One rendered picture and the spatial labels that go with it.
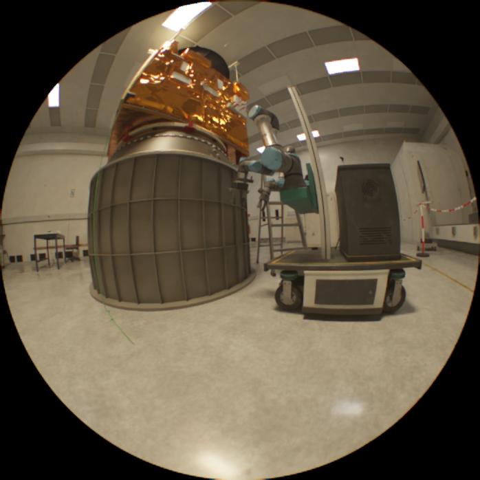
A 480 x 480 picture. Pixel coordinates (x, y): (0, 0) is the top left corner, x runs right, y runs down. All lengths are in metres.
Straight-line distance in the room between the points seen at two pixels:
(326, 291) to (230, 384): 0.60
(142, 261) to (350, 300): 1.30
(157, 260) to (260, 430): 1.07
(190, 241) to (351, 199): 1.07
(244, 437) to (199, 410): 0.16
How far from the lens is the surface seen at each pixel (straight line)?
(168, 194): 1.16
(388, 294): 1.01
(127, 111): 1.82
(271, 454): 0.49
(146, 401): 0.60
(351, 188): 0.89
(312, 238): 4.22
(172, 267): 1.13
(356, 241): 0.86
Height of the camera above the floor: 0.48
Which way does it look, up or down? 1 degrees down
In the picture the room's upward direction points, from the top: 3 degrees counter-clockwise
